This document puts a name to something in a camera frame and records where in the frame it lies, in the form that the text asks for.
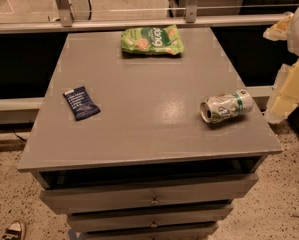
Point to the green rice chip bag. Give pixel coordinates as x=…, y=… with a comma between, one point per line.
x=152, y=41

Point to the crushed silver green soda can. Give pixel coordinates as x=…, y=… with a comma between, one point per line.
x=225, y=106

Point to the aluminium frame rail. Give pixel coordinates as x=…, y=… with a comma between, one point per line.
x=39, y=16

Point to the sneaker shoe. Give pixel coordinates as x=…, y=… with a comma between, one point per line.
x=15, y=231

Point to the grey drawer cabinet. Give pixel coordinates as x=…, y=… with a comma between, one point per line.
x=147, y=167

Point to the dark blue snack packet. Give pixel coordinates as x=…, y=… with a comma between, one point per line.
x=80, y=103

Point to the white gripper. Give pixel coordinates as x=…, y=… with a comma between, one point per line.
x=285, y=96

